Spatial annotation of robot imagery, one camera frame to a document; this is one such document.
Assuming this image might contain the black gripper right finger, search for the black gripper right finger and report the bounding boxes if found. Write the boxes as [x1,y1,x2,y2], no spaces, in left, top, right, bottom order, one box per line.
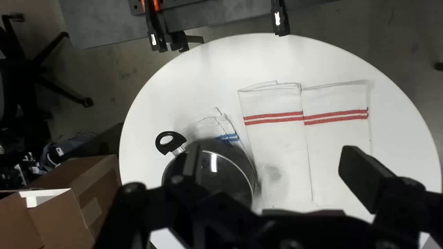
[338,144,443,249]

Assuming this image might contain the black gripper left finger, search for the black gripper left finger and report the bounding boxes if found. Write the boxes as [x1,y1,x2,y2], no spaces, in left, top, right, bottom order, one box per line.
[94,143,260,249]

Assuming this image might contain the black cooking pot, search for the black cooking pot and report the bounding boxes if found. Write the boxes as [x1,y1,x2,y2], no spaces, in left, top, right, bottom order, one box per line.
[154,130,263,215]

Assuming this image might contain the white towel with red stripes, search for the white towel with red stripes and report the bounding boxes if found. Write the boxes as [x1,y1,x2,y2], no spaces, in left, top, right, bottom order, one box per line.
[237,79,374,215]

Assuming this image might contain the large brown cardboard box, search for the large brown cardboard box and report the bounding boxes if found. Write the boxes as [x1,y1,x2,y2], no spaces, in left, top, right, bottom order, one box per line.
[26,154,123,249]

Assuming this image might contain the blue sneaker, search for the blue sneaker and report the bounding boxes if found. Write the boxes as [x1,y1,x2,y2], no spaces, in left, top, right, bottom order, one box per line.
[42,133,96,169]

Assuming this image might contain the black stand with orange clamp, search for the black stand with orange clamp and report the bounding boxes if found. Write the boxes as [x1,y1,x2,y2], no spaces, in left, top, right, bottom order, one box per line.
[129,0,205,54]

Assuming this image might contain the black stand leg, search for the black stand leg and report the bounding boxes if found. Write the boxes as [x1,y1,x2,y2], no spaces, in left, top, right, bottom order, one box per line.
[269,0,292,38]

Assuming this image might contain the open brown cardboard box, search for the open brown cardboard box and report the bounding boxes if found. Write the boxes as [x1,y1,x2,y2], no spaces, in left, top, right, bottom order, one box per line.
[0,187,94,249]

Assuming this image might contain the black office chair base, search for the black office chair base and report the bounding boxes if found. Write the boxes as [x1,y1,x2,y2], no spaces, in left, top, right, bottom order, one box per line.
[0,13,96,122]

